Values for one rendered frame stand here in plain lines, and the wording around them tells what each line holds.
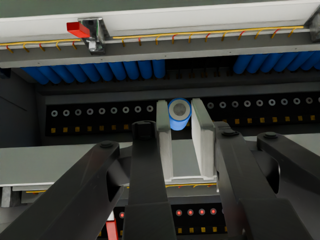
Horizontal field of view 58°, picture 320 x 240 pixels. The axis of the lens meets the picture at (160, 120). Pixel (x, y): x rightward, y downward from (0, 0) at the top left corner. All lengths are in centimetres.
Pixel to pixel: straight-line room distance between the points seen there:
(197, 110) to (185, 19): 19
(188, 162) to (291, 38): 20
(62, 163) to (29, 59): 14
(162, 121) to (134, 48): 23
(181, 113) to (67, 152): 20
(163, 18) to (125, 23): 4
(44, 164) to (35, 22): 17
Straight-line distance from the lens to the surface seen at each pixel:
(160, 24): 36
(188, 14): 34
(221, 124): 18
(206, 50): 37
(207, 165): 15
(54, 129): 52
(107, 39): 38
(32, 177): 39
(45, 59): 40
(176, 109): 21
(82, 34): 30
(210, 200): 54
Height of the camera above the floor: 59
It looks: 9 degrees up
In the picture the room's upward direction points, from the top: 177 degrees clockwise
